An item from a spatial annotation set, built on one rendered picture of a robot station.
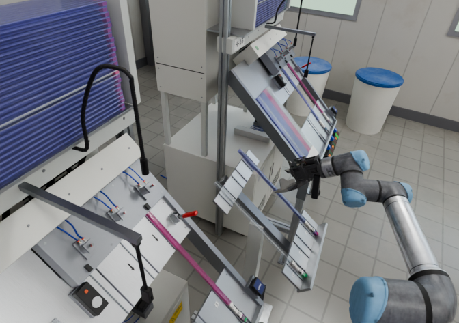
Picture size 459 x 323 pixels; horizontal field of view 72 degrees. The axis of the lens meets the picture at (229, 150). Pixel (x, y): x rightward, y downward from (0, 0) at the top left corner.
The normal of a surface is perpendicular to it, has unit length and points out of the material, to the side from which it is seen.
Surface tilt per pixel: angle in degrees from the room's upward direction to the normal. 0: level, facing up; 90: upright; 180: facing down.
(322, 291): 0
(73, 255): 45
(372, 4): 90
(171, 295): 0
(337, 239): 0
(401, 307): 35
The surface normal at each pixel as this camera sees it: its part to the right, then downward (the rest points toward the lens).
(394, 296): 0.01, -0.62
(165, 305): 0.04, -0.80
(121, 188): 0.66, -0.37
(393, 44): -0.49, 0.50
